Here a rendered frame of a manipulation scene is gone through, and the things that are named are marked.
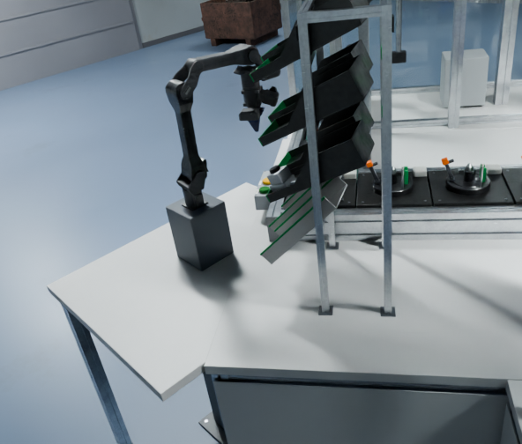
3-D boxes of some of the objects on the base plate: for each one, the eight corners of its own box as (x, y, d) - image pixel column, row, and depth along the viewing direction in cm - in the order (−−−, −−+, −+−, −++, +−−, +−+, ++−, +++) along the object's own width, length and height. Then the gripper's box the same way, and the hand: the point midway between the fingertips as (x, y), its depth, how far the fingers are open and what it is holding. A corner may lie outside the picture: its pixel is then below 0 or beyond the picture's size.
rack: (317, 315, 150) (291, 15, 109) (326, 242, 181) (308, -12, 140) (395, 316, 146) (397, 4, 105) (391, 242, 176) (391, -22, 136)
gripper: (247, 77, 178) (253, 122, 186) (234, 95, 163) (242, 143, 171) (264, 76, 177) (270, 121, 185) (255, 93, 161) (261, 142, 169)
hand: (256, 121), depth 176 cm, fingers closed
